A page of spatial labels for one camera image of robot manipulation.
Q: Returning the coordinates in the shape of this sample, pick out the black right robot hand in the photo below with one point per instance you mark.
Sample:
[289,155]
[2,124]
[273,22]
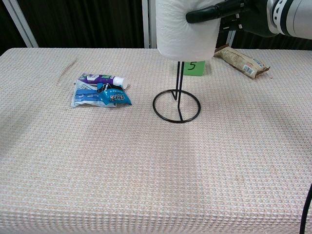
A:
[243,17]

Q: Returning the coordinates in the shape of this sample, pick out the white paper towel roll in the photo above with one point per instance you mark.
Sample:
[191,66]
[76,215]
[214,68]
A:
[186,31]

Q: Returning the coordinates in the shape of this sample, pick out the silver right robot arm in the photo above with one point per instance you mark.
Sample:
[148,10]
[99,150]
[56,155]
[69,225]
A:
[292,17]

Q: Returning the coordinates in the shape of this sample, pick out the brown snack wrapper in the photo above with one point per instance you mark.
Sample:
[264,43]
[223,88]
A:
[241,61]

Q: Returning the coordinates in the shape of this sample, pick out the green numbered cube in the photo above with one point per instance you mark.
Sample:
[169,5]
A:
[193,68]

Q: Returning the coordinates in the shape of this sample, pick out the blue snack packet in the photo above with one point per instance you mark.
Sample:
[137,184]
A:
[114,97]

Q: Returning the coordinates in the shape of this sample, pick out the purple white-capped tube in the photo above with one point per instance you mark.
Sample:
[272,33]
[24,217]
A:
[102,78]

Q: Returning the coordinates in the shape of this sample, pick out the dark curtain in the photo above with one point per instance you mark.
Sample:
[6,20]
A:
[85,22]

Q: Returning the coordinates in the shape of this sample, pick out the blue white plastic pouch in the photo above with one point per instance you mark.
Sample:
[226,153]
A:
[84,96]

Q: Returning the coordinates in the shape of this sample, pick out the beige waffle tablecloth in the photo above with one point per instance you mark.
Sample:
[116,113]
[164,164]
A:
[122,158]

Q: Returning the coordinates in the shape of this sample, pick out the white frame post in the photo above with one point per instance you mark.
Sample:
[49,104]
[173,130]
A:
[148,23]
[22,24]
[230,39]

